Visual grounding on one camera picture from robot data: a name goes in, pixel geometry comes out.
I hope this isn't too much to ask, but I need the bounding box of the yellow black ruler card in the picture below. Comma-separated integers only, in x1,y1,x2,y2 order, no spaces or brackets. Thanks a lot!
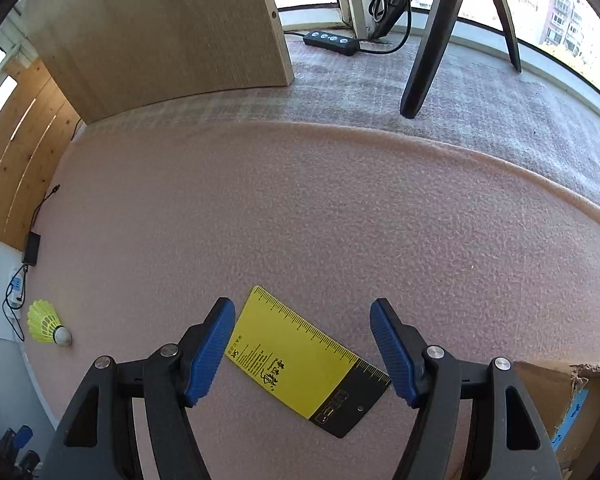
225,285,391,439

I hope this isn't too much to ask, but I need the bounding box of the yellow plastic shuttlecock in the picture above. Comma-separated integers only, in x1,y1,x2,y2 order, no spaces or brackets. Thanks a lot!
27,300,72,347

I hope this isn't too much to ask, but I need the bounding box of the blue plastic phone stand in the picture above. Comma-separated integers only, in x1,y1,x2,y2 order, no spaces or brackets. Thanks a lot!
550,388,588,452

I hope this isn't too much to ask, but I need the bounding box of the white power strip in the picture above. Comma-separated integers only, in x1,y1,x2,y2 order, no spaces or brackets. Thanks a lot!
6,271,26,310

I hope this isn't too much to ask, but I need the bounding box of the black power adapter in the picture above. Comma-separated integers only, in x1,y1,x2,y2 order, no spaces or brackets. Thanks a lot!
21,231,41,266

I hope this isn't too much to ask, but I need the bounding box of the brown cardboard box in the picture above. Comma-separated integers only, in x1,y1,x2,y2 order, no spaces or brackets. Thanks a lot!
514,361,600,480

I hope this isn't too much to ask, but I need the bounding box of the pine slat wooden panel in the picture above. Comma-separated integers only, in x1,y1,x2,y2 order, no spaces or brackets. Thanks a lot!
0,60,80,250

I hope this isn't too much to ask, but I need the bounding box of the grey checked bed sheet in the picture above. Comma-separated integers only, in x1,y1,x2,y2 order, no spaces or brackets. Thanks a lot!
86,37,600,206

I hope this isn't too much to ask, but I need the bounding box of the large light wooden board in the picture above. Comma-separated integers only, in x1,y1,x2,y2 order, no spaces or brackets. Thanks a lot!
22,0,294,124

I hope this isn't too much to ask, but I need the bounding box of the black tripod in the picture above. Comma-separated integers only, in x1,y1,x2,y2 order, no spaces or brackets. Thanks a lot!
368,0,521,119

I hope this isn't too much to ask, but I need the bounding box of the black cable with plug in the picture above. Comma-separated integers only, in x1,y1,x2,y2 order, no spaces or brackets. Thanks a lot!
2,184,62,344

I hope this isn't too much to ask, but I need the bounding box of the black inline cable switch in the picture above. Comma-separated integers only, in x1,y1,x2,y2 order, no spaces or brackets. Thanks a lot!
302,30,360,56

